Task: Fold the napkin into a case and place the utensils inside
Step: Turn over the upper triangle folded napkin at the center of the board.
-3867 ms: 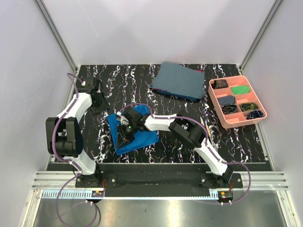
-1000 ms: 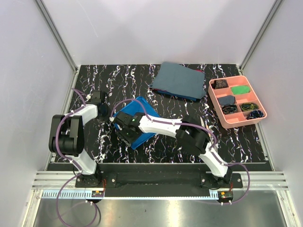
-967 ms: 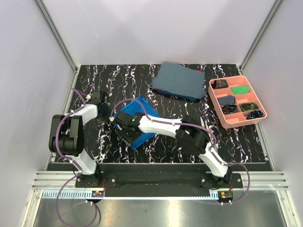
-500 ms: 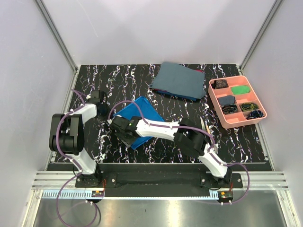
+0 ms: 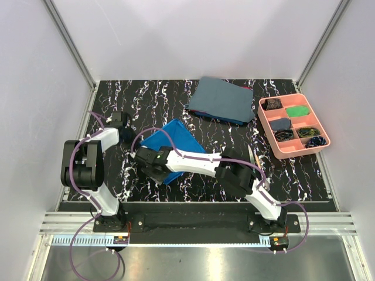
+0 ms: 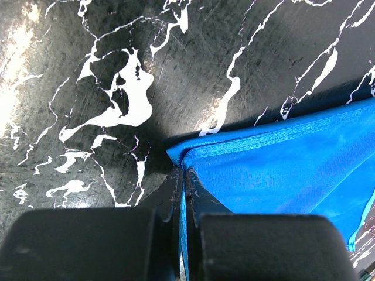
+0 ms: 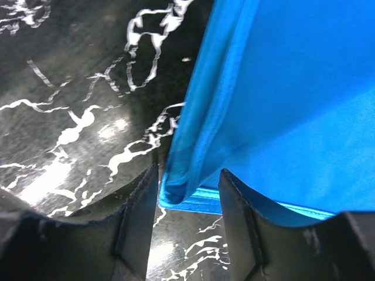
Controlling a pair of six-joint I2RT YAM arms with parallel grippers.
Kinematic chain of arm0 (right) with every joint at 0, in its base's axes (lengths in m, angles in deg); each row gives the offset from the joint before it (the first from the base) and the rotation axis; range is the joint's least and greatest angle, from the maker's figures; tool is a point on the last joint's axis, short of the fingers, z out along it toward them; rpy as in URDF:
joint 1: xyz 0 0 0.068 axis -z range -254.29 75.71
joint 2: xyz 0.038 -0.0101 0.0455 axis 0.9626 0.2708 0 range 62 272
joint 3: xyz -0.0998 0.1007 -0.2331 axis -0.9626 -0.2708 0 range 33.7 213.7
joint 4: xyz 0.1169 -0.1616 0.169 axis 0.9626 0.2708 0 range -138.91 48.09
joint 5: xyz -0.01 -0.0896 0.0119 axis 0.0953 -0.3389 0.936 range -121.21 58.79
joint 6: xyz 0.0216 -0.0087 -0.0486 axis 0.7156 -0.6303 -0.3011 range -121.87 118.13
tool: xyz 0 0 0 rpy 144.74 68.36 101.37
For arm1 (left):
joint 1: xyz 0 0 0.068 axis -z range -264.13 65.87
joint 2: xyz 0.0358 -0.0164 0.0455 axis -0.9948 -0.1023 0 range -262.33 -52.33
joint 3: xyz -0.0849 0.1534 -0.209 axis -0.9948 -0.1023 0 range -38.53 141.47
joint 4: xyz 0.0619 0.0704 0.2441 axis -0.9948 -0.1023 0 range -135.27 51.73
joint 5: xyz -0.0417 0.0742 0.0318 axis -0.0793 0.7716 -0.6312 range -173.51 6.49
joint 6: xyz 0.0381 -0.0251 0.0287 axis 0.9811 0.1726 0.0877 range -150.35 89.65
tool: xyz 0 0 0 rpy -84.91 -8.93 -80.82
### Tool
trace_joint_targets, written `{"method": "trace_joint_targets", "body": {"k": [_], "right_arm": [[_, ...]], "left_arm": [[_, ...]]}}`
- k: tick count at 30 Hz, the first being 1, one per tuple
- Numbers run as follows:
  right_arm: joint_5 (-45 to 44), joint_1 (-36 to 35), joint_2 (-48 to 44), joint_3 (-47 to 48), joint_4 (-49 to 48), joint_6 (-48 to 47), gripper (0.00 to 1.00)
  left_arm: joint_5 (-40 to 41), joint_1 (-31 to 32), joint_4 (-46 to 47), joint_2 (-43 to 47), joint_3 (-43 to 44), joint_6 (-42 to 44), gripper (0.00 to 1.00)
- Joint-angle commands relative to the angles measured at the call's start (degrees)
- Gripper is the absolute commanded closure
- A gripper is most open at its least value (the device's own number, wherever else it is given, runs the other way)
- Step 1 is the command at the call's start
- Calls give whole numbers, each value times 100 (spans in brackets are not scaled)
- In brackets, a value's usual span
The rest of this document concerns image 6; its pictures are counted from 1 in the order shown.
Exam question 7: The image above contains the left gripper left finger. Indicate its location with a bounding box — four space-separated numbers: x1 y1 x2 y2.
1 168 183 280

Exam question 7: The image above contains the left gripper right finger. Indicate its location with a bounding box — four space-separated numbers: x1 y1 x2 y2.
185 169 359 280

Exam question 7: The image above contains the blue cloth napkin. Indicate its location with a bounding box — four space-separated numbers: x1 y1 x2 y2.
165 98 375 281

